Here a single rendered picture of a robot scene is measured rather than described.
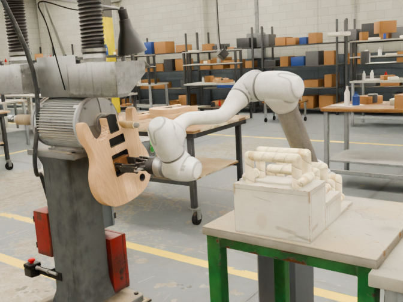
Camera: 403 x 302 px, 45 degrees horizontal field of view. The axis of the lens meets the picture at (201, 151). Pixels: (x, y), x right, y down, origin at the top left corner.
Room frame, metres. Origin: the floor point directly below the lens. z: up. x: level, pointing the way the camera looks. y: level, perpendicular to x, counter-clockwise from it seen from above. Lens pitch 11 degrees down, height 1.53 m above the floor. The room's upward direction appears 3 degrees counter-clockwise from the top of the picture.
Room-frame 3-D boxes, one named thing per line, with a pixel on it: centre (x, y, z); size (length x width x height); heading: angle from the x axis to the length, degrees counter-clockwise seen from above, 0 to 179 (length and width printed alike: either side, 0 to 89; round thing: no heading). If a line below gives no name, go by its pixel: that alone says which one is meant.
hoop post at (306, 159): (1.57, -0.34, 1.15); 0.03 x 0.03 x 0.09
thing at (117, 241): (2.54, 0.57, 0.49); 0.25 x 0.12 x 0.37; 53
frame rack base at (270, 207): (1.59, -0.25, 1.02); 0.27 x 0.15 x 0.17; 57
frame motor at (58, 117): (2.38, 0.61, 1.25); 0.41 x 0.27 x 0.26; 53
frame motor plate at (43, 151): (2.41, 0.66, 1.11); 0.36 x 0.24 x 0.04; 53
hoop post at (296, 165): (1.50, -0.30, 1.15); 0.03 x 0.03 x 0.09
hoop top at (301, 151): (1.61, -0.27, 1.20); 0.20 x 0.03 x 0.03; 56
